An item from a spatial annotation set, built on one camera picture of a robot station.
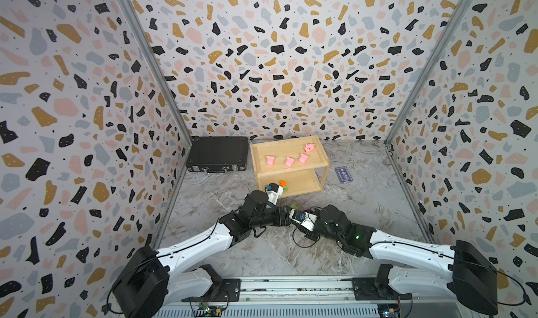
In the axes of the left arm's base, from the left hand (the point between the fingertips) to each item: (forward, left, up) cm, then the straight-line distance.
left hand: (297, 214), depth 75 cm
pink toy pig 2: (+20, +2, +5) cm, 20 cm away
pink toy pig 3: (+22, -4, +5) cm, 23 cm away
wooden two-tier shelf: (+20, -1, +4) cm, 20 cm away
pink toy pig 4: (+27, -6, +6) cm, 29 cm away
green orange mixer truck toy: (+22, +4, -13) cm, 26 cm away
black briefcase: (+41, +39, -14) cm, 59 cm away
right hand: (0, 0, -3) cm, 3 cm away
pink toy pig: (+20, +10, +6) cm, 23 cm away
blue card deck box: (+29, -26, -16) cm, 42 cm away
